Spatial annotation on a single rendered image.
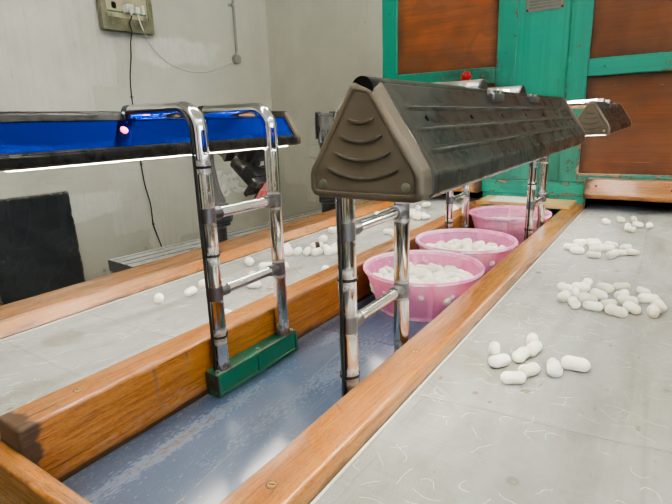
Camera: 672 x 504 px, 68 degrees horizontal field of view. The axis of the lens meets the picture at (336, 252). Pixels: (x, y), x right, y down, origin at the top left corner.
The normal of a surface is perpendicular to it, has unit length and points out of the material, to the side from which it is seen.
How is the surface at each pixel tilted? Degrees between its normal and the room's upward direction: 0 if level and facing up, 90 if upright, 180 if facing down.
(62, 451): 90
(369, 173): 89
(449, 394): 0
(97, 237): 90
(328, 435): 0
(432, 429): 0
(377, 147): 89
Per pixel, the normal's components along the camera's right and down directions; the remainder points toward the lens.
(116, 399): 0.84, 0.11
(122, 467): -0.03, -0.97
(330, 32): -0.63, 0.22
